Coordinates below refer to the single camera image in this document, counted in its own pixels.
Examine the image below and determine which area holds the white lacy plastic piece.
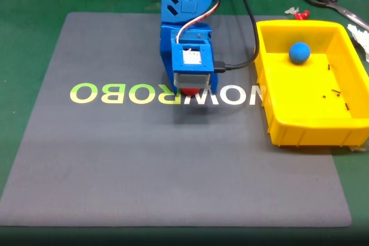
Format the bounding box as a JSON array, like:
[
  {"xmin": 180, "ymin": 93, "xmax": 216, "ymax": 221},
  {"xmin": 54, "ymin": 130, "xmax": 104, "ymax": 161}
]
[{"xmin": 346, "ymin": 23, "xmax": 369, "ymax": 63}]

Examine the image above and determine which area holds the blue ball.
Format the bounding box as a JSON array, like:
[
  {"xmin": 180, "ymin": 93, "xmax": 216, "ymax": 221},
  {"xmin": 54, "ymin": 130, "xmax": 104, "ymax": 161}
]
[{"xmin": 288, "ymin": 41, "xmax": 311, "ymax": 65}]

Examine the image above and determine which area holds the small red plastic part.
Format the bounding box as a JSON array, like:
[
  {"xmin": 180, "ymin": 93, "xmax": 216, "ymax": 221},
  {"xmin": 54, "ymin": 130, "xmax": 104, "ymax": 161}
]
[{"xmin": 294, "ymin": 10, "xmax": 311, "ymax": 21}]

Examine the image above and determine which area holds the grey mat with NOWROBO print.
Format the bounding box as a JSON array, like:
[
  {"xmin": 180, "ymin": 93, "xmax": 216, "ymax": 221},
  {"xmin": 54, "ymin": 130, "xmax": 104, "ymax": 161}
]
[{"xmin": 0, "ymin": 12, "xmax": 353, "ymax": 228}]

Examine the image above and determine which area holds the black USB camera cable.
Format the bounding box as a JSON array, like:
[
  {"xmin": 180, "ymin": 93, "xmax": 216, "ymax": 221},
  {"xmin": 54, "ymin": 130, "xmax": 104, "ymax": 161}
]
[{"xmin": 214, "ymin": 0, "xmax": 262, "ymax": 74}]

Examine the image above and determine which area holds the clear plastic bag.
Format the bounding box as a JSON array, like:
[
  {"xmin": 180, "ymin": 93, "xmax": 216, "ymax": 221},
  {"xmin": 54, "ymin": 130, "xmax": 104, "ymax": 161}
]
[{"xmin": 348, "ymin": 144, "xmax": 369, "ymax": 153}]

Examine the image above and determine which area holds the grey camera in blue mount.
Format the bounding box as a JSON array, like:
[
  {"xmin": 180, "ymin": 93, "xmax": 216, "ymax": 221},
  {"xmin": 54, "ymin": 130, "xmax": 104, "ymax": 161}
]
[{"xmin": 171, "ymin": 38, "xmax": 215, "ymax": 90}]

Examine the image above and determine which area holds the white red black servo wire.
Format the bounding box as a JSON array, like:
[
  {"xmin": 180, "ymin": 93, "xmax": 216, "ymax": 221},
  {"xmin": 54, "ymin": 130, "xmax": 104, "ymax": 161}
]
[{"xmin": 175, "ymin": 0, "xmax": 223, "ymax": 46}]

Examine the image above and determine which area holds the yellow plastic bin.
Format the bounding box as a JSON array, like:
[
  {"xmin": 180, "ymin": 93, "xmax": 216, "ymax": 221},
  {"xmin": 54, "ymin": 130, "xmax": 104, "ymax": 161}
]
[{"xmin": 253, "ymin": 20, "xmax": 369, "ymax": 147}]

